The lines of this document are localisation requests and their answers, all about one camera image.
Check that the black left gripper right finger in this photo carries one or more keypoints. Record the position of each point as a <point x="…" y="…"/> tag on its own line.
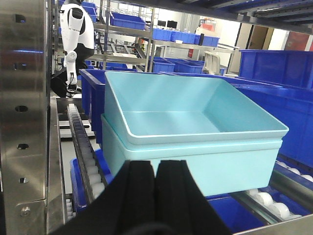
<point x="181" y="205"/>

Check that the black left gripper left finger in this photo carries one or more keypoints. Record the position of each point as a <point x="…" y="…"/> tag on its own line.
<point x="125" y="207"/>

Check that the light blue plastic bin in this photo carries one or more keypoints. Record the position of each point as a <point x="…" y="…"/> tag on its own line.
<point x="144" y="108"/>

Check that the dark blue bin lower middle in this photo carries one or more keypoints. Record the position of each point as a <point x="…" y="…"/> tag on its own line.
<point x="233" y="214"/>

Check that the roller track left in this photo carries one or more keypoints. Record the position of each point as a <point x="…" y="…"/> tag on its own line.
<point x="87" y="178"/>

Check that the white roller track right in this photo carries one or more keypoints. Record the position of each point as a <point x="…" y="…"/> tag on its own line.
<point x="289" y="195"/>

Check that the dark blue bin lower left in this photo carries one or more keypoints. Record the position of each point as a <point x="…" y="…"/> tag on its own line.
<point x="93" y="97"/>

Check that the dark blue bin lower right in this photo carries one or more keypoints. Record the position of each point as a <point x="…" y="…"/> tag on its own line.
<point x="292" y="106"/>

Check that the background metal shelving rack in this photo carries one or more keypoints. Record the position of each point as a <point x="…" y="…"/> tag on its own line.
<point x="135" y="55"/>

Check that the large dark blue bin right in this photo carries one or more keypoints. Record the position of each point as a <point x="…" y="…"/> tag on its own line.
<point x="286" y="67"/>

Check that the white humanoid robot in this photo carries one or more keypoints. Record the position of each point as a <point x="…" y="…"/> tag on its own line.
<point x="78" y="45"/>

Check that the stainless steel shelf post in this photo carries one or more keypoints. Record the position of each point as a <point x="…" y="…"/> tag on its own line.
<point x="25" y="65"/>

